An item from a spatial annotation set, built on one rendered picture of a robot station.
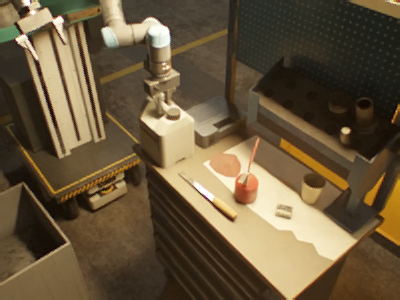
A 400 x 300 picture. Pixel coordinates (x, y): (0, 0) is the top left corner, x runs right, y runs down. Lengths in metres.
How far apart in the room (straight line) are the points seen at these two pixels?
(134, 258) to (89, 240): 0.33
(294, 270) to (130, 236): 1.46
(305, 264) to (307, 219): 0.19
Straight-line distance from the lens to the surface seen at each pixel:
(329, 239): 1.41
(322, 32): 1.40
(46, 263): 1.92
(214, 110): 1.76
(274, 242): 1.36
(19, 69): 2.68
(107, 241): 2.58
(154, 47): 1.37
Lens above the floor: 2.03
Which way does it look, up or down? 41 degrees down
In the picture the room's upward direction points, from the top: straight up
